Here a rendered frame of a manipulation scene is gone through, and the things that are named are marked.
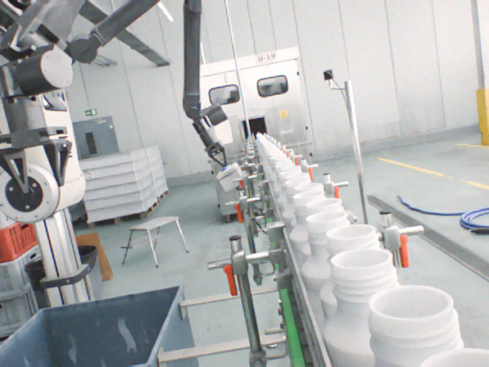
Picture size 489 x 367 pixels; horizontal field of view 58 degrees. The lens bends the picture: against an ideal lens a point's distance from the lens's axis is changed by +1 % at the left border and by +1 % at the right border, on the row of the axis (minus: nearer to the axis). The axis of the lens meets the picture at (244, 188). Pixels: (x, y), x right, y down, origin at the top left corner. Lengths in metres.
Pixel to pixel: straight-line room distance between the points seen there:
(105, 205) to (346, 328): 7.53
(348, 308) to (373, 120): 11.41
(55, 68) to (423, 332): 0.65
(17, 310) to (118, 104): 8.89
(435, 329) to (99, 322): 0.88
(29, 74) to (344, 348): 0.61
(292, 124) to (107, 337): 4.94
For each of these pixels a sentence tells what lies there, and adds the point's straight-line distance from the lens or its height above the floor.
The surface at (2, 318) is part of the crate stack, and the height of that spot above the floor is 0.30.
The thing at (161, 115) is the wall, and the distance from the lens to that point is 11.45.
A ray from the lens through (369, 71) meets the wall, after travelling 11.68.
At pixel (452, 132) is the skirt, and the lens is 12.31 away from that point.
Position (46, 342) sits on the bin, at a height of 0.88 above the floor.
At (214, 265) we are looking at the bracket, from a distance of 0.60.
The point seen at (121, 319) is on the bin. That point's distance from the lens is 1.01.
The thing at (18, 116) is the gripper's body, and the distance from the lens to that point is 0.79.
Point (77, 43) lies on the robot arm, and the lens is 1.48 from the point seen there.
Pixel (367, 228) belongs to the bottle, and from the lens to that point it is 0.34.
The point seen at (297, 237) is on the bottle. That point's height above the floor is 1.12.
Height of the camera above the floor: 1.26
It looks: 8 degrees down
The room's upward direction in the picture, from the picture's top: 10 degrees counter-clockwise
